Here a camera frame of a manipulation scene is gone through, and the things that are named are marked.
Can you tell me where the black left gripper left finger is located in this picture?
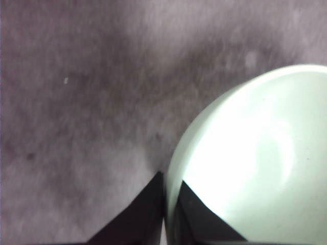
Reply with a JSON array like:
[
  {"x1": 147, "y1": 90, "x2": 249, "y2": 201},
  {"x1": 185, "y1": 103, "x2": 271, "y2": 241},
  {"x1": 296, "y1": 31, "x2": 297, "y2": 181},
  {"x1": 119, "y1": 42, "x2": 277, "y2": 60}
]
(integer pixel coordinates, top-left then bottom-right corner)
[{"x1": 86, "y1": 171, "x2": 165, "y2": 245}]

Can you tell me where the green ribbed bowl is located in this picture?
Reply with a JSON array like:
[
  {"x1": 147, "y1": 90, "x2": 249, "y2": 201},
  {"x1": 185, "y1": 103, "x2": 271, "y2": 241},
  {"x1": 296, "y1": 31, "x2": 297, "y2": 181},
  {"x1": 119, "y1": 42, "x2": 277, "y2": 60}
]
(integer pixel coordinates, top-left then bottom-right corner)
[{"x1": 166, "y1": 64, "x2": 327, "y2": 245}]

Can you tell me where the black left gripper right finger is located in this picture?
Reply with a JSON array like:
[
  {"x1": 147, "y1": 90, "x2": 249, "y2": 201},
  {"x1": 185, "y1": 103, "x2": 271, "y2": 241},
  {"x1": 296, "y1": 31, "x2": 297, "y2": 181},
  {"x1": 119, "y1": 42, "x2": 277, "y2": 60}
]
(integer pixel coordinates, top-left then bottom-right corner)
[{"x1": 177, "y1": 180, "x2": 247, "y2": 245}]

